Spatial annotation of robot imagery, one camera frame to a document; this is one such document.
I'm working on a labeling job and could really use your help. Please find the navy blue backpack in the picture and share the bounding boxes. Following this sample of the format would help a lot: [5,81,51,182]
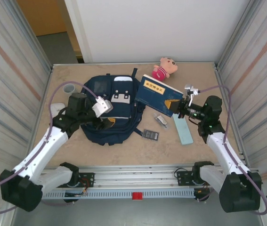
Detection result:
[80,67,146,146]

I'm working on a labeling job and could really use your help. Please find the light blue eraser bar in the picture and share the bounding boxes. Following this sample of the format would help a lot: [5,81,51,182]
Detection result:
[172,115,194,146]

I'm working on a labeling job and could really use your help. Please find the blue hardcover book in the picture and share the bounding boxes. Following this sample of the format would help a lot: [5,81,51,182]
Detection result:
[134,74,185,118]

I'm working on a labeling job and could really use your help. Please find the black calculator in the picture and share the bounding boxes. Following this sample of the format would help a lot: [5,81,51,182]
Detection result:
[141,129,160,142]

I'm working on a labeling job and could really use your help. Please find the grey cup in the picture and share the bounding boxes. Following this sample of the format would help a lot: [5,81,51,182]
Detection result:
[63,82,77,95]

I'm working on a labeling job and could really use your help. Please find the white square clock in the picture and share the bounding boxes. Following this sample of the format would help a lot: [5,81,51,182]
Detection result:
[50,103,66,117]

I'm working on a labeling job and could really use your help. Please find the pink plush toy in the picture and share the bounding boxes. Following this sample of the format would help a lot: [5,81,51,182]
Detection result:
[151,56,178,81]

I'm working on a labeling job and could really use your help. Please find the orange wooden door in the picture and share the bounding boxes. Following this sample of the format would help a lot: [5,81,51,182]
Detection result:
[16,0,83,59]

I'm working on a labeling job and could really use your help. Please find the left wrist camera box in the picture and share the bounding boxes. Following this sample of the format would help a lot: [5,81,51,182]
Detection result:
[92,96,113,118]

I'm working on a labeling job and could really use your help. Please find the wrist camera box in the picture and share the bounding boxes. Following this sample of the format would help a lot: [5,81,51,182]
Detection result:
[184,83,199,106]
[92,96,113,118]

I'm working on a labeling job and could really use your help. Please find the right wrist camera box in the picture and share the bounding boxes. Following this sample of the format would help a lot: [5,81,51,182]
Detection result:
[184,83,199,106]

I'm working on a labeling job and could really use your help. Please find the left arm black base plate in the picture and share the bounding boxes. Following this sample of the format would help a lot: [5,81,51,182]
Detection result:
[73,172,95,188]

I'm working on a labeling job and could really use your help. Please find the aluminium mounting rail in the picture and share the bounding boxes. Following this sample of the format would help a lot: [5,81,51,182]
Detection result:
[7,164,265,191]

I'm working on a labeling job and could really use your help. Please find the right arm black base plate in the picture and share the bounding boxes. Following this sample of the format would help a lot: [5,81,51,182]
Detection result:
[177,169,200,186]

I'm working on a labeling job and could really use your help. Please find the aluminium frame post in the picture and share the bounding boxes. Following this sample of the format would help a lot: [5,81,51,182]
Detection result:
[214,0,266,71]
[0,0,54,71]

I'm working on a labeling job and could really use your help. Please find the white slotted cable duct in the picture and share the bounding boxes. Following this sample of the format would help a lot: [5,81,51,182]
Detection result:
[41,190,196,200]

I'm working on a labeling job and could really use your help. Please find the white door frame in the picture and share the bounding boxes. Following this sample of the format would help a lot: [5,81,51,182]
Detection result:
[64,0,94,64]

